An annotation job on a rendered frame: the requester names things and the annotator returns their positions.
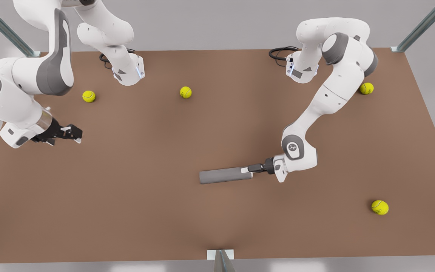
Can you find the grey tennis ball tube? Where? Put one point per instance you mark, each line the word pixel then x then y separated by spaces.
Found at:
pixel 225 175

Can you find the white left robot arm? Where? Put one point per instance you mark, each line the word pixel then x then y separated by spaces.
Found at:
pixel 338 75

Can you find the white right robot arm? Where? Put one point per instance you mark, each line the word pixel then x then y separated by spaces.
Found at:
pixel 25 75

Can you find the yellow tennis ball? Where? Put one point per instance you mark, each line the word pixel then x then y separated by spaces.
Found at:
pixel 88 96
pixel 380 207
pixel 185 92
pixel 367 88

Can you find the silver frame post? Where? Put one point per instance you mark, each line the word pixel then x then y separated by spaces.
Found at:
pixel 6 28
pixel 421 26
pixel 222 260

